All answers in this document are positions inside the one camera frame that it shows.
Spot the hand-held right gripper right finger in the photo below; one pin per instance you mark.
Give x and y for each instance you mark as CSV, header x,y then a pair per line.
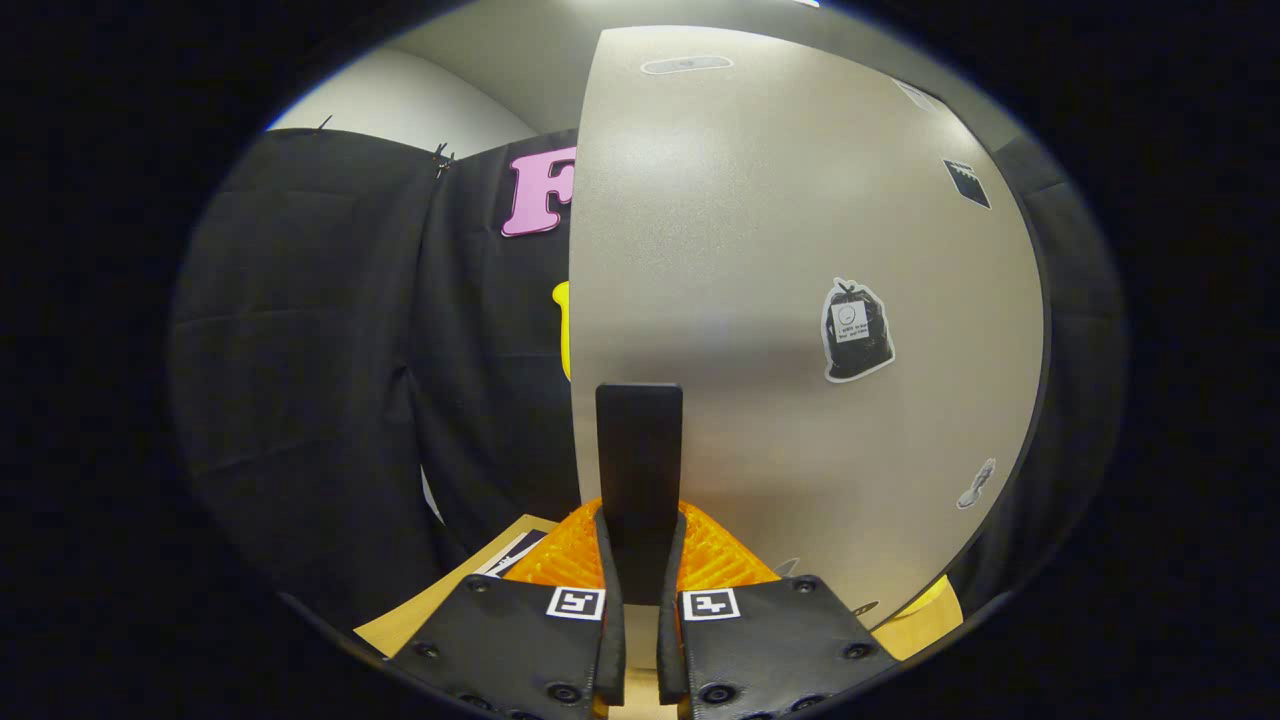
x,y
670,660

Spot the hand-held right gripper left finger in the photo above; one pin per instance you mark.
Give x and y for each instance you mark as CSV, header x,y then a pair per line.
x,y
610,660

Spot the grey cabinet door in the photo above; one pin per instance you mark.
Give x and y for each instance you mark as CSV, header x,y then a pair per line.
x,y
750,250

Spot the black backdrop cloth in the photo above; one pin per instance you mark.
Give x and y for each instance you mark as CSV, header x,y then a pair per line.
x,y
330,350

